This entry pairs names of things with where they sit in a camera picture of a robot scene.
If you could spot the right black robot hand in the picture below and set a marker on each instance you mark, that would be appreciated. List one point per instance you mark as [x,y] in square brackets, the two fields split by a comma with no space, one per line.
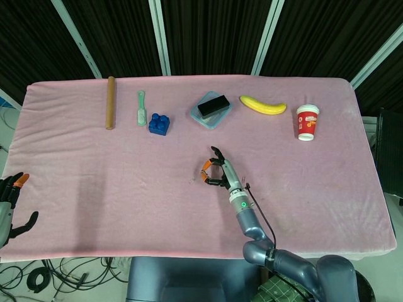
[231,174]

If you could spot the black round bin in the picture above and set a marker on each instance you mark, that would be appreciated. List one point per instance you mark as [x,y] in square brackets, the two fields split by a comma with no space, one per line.
[366,283]

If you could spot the green checkered cloth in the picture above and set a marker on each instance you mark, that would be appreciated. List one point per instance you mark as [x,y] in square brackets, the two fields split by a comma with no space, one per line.
[274,289]

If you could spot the blue-grey robot torso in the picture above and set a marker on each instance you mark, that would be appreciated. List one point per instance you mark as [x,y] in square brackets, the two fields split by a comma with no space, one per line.
[189,277]

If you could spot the white aluminium frame post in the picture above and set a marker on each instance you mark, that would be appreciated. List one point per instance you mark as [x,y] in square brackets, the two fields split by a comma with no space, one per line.
[264,37]
[160,37]
[378,58]
[77,39]
[9,99]

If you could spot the black rectangular box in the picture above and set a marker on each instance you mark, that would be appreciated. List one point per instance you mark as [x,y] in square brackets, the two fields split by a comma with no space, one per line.
[212,105]

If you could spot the green plastic brush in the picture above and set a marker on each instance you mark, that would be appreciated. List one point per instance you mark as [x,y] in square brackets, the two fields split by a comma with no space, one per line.
[141,116]

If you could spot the clear blue plastic container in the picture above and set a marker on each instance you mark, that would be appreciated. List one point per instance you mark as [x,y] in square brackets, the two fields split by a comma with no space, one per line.
[209,123]

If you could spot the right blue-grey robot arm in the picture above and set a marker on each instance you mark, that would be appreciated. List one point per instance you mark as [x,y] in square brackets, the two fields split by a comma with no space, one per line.
[250,226]

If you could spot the pink table cloth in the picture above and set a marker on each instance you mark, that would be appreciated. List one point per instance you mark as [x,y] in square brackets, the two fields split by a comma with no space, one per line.
[126,195]

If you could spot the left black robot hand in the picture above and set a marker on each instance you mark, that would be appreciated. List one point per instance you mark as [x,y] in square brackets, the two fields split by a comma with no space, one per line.
[5,218]

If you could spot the red paper cup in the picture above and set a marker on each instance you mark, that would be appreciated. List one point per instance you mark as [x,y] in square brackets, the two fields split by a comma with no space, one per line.
[308,124]

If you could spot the blue toy building block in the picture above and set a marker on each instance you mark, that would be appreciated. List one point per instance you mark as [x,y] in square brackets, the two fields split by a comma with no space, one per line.
[159,126]

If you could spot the brown wooden rolling pin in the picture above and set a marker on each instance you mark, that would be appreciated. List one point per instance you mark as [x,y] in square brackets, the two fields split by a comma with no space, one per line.
[110,104]

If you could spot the black monitor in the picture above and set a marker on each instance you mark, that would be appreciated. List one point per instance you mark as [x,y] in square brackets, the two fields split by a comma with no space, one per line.
[390,151]

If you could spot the yellow banana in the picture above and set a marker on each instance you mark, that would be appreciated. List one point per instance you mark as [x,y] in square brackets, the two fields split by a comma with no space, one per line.
[264,108]

